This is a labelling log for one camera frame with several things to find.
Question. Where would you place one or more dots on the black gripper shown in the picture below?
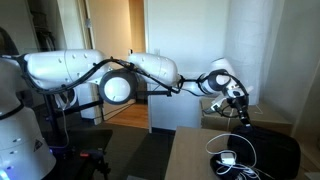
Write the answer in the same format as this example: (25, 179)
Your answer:
(241, 105)

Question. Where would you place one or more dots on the black portable bag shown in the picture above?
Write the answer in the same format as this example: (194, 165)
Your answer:
(260, 154)

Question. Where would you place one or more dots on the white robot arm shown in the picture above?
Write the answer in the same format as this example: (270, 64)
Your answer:
(24, 152)

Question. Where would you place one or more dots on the cardboard box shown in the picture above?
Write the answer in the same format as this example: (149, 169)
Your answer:
(261, 115)

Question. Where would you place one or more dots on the white power adapter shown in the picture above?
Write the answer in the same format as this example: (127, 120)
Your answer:
(228, 158)

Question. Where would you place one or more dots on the white floor lamp shade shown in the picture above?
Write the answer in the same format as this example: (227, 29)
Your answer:
(247, 33)

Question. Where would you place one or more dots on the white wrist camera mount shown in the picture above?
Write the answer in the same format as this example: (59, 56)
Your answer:
(228, 95)

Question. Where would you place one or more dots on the white wall light switch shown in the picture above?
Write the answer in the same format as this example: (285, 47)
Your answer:
(157, 51)

